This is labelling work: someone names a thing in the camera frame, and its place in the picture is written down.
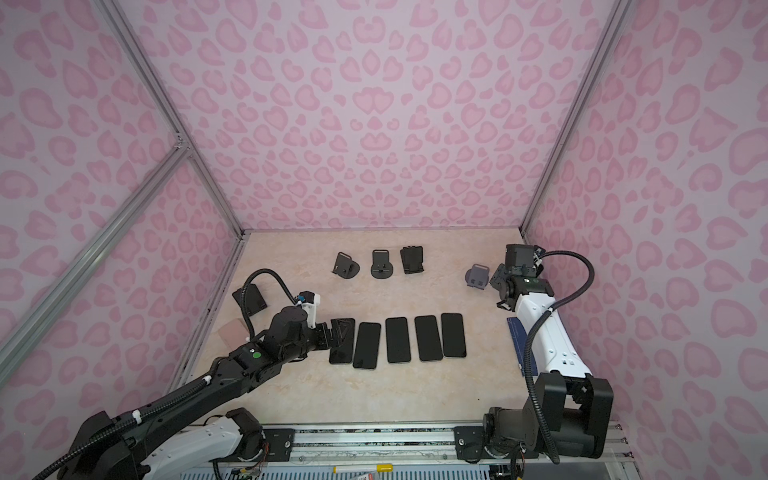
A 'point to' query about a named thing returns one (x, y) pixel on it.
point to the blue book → (520, 337)
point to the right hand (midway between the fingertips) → (514, 279)
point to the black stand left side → (255, 301)
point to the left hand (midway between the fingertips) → (342, 322)
